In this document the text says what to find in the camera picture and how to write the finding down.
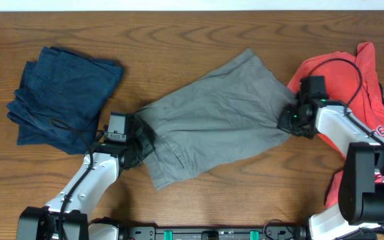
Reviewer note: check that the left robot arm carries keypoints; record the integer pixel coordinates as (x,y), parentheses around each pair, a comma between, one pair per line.
(122,145)

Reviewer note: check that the red t-shirt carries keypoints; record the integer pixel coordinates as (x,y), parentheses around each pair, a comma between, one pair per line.
(351,79)

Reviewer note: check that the grey shorts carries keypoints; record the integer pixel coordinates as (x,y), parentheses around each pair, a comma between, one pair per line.
(228,115)

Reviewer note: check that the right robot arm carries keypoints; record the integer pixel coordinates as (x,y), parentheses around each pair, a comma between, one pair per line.
(360,206)

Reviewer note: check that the folded navy blue shorts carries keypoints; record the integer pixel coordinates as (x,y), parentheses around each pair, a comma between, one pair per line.
(60,97)

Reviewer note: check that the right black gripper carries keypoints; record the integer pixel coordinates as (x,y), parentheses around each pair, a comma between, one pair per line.
(284,123)

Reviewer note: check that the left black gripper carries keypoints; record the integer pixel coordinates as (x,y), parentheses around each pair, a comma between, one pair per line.
(148,146)

